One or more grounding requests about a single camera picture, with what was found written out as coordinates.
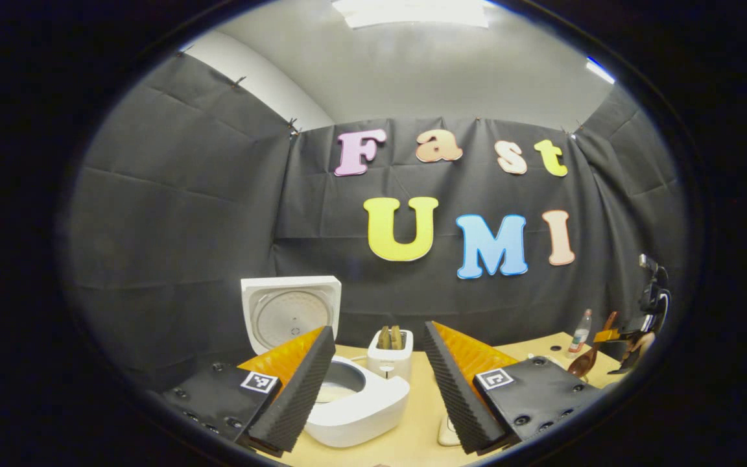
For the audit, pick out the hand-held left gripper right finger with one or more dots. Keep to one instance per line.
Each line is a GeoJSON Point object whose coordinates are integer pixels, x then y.
{"type": "Point", "coordinates": [451, 389]}

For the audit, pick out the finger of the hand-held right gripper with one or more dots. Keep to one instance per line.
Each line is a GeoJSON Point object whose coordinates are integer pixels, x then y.
{"type": "Point", "coordinates": [607, 335]}

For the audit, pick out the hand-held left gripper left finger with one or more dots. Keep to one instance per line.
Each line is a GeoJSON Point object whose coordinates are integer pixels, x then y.
{"type": "Point", "coordinates": [299, 395]}

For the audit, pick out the brown wooden spoon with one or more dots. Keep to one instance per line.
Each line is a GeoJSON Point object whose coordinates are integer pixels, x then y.
{"type": "Point", "coordinates": [581, 365]}

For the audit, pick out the clear rice container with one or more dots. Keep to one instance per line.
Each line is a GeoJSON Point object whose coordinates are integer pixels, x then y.
{"type": "Point", "coordinates": [445, 433]}

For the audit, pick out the white rice cooker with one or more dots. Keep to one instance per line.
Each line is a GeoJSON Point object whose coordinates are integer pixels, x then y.
{"type": "Point", "coordinates": [373, 408]}

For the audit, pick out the clear plastic bottle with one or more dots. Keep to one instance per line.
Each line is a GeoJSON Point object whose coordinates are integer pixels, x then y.
{"type": "Point", "coordinates": [580, 340]}

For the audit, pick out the white toaster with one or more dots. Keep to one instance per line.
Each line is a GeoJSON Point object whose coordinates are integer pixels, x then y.
{"type": "Point", "coordinates": [390, 364]}

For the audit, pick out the brown bread slice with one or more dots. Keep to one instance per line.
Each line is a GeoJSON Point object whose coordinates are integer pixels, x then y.
{"type": "Point", "coordinates": [384, 338]}
{"type": "Point", "coordinates": [397, 336]}

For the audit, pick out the black backdrop cloth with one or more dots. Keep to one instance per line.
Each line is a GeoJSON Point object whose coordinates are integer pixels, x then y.
{"type": "Point", "coordinates": [185, 227]}

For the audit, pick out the small ceiling light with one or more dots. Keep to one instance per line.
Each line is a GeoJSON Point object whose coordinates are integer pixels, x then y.
{"type": "Point", "coordinates": [599, 70]}

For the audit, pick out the large ceiling light panel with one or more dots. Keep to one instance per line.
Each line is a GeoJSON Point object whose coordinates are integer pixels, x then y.
{"type": "Point", "coordinates": [412, 11]}

